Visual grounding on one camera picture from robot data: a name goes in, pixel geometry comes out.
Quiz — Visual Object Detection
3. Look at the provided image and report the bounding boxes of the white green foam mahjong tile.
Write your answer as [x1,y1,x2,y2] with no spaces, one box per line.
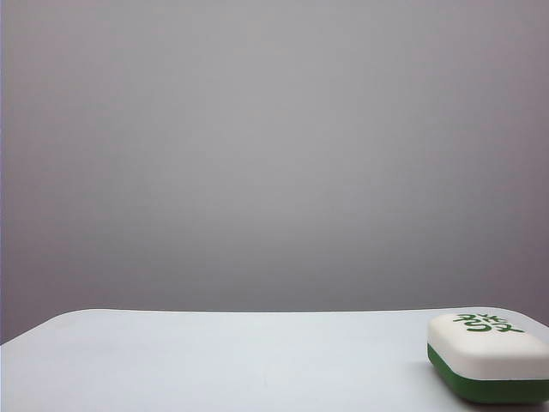
[426,312,549,404]

